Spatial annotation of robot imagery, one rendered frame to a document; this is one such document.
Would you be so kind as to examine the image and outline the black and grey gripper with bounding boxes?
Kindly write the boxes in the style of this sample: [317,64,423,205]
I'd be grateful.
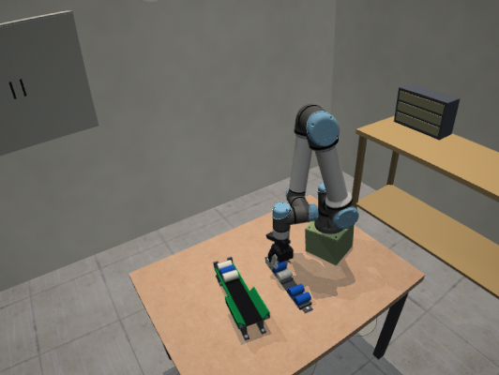
[268,236,294,272]

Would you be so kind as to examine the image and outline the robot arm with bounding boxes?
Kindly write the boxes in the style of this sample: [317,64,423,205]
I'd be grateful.
[266,104,359,243]

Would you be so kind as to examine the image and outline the blue plastic bar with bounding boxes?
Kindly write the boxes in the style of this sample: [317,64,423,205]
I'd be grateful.
[294,292,311,306]
[273,262,287,274]
[288,284,305,297]
[219,265,235,277]

